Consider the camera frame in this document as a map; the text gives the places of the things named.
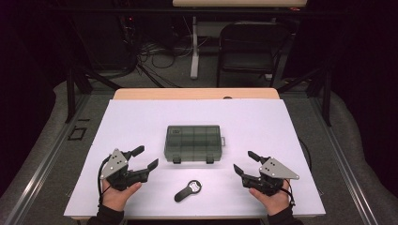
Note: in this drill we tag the black folding chair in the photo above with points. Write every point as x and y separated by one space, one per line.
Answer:
250 53

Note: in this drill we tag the black metal stand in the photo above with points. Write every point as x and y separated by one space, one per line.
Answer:
70 93
327 97

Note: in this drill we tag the person's right hand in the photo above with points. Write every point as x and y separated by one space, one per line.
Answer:
275 203

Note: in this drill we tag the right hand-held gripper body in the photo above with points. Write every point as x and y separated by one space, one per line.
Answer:
275 170

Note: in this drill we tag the wooden table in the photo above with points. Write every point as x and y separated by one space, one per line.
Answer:
187 93

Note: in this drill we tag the white desk leg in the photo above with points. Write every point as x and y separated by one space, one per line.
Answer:
195 56

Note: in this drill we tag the black bottle opener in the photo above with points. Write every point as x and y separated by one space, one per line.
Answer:
186 193

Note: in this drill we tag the metal floor rail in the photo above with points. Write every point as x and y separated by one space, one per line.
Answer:
342 162
40 168

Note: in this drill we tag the black metal crossbar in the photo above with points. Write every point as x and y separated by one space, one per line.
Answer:
125 10

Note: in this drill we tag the light wooden desk top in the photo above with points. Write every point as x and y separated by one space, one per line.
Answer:
237 2

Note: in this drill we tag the grey translucent storage box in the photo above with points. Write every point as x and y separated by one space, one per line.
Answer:
192 143

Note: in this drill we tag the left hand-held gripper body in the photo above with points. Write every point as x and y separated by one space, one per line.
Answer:
116 164

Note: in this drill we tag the person's left hand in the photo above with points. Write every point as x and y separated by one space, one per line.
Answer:
117 198

